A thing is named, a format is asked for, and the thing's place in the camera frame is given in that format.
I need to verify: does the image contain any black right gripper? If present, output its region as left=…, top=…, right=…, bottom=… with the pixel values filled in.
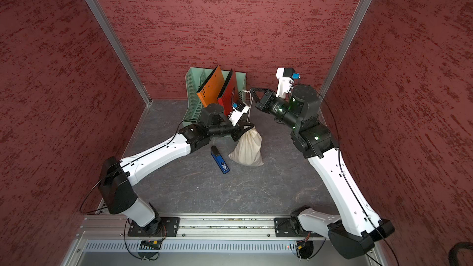
left=251, top=84, right=303, bottom=128

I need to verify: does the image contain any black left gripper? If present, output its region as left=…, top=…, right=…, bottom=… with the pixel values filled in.
left=209, top=113, right=254, bottom=142

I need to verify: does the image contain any beige cloth drawstring soil bag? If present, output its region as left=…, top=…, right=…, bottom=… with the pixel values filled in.
left=229, top=105, right=264, bottom=167

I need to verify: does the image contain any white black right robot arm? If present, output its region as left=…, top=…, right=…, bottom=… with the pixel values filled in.
left=250, top=84, right=395, bottom=259

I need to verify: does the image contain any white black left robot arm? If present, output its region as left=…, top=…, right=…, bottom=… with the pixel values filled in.
left=97, top=102, right=254, bottom=236

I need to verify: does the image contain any red perforated folder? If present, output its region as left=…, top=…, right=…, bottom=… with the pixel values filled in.
left=218, top=70, right=239, bottom=116

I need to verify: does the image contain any blue black stapler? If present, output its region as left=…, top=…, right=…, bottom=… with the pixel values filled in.
left=211, top=145, right=230, bottom=174

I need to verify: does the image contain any orange perforated folder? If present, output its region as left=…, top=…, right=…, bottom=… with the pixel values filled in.
left=197, top=65, right=225, bottom=108

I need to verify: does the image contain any green plastic file organizer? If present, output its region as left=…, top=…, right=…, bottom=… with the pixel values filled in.
left=182, top=67, right=247, bottom=123

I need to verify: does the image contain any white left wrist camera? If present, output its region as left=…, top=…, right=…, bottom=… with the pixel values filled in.
left=229, top=100, right=250, bottom=126

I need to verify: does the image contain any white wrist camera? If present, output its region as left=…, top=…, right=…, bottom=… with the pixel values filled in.
left=229, top=100, right=250, bottom=126
left=276, top=67, right=300, bottom=99

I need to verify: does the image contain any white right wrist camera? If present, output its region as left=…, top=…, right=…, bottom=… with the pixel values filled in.
left=276, top=67, right=300, bottom=99

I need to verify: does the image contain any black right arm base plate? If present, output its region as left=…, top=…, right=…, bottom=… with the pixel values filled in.
left=273, top=217, right=321, bottom=239

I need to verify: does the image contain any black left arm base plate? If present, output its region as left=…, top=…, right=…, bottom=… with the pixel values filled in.
left=127, top=217, right=181, bottom=238

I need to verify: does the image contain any aluminium right corner post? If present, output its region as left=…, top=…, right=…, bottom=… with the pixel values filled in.
left=320, top=0, right=373, bottom=97

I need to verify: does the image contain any aluminium corner post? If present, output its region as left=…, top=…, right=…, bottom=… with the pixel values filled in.
left=320, top=0, right=373, bottom=97
left=85, top=0, right=152, bottom=107

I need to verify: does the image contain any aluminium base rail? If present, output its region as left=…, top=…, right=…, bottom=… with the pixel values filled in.
left=60, top=212, right=389, bottom=266

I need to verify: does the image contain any aluminium left corner post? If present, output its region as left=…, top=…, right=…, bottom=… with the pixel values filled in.
left=85, top=0, right=152, bottom=107

